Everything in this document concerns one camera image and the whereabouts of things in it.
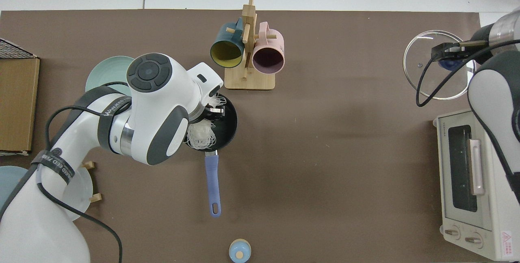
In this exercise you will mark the light blue plate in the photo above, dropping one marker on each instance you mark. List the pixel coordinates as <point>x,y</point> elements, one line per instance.
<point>10,182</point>

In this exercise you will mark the wooden cup stand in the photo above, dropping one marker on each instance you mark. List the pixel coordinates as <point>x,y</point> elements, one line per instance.
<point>250,80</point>

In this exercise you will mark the glass lid with blue knob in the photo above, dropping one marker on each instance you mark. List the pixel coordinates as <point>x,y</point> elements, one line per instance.
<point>426,80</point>

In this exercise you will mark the white vermicelli bundle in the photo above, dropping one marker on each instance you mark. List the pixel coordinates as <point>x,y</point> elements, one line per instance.
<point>201,135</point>

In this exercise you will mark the wooden plate rack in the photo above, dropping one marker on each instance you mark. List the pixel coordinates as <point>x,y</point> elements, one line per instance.
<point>95,198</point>

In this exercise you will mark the pale grey plate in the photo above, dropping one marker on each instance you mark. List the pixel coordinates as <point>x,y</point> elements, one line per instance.
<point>83,198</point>

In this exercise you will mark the dark teal cup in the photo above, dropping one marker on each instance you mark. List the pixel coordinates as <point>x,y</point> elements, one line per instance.
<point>223,37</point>

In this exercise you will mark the small blue round thing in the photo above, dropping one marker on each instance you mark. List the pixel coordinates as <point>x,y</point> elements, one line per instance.
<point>239,251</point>

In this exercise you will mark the teal plate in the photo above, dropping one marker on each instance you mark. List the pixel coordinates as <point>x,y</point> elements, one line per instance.
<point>105,72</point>

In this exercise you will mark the pale toaster oven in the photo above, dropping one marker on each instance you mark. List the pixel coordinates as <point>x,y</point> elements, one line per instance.
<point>463,173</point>

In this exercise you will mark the pink cup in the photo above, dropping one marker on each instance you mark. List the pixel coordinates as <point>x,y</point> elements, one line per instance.
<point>274,48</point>

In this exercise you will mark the brown table cloth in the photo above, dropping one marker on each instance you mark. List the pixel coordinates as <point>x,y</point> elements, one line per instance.
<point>325,153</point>

